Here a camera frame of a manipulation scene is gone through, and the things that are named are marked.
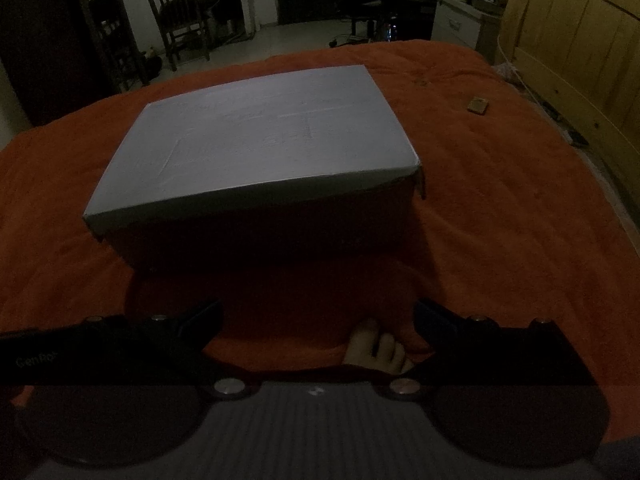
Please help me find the dark wardrobe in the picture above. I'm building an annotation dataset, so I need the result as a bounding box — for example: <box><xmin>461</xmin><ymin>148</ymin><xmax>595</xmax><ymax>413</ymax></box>
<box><xmin>0</xmin><ymin>0</ymin><xmax>103</xmax><ymax>128</ymax></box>

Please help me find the white box lid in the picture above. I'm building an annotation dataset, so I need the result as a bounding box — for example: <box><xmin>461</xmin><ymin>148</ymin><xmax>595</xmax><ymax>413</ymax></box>
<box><xmin>82</xmin><ymin>64</ymin><xmax>420</xmax><ymax>247</ymax></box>

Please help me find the white cable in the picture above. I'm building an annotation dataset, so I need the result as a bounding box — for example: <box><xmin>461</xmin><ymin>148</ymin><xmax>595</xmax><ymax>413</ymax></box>
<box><xmin>496</xmin><ymin>32</ymin><xmax>533</xmax><ymax>98</ymax></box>

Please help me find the wooden headboard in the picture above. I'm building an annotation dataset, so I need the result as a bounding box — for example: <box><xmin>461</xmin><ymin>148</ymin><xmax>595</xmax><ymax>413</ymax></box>
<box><xmin>499</xmin><ymin>0</ymin><xmax>640</xmax><ymax>223</ymax></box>

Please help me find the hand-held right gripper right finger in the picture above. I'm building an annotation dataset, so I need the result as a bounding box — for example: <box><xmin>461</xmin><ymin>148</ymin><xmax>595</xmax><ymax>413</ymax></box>
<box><xmin>381</xmin><ymin>297</ymin><xmax>601</xmax><ymax>402</ymax></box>

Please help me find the white side table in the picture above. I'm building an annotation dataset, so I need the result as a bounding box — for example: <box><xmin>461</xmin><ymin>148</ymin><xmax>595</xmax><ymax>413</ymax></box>
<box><xmin>194</xmin><ymin>0</ymin><xmax>257</xmax><ymax>43</ymax></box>

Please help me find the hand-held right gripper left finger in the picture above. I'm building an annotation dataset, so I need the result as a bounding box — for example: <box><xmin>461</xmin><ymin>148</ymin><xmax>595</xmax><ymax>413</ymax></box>
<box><xmin>52</xmin><ymin>298</ymin><xmax>261</xmax><ymax>402</ymax></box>

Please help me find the person's foot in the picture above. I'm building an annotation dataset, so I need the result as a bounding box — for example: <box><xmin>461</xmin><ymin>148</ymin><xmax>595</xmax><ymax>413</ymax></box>
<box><xmin>342</xmin><ymin>317</ymin><xmax>416</xmax><ymax>376</ymax></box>

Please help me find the white cardboard box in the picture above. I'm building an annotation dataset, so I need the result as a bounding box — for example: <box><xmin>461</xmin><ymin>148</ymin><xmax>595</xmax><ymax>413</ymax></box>
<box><xmin>102</xmin><ymin>167</ymin><xmax>427</xmax><ymax>275</ymax></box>

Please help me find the white cabinet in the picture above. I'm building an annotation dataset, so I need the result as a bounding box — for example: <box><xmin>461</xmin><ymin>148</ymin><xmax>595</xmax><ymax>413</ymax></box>
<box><xmin>430</xmin><ymin>0</ymin><xmax>502</xmax><ymax>52</ymax></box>

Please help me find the dark wooden chair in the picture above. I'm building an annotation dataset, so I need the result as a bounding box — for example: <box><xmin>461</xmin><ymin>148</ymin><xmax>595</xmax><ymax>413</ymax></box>
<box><xmin>140</xmin><ymin>0</ymin><xmax>212</xmax><ymax>73</ymax></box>

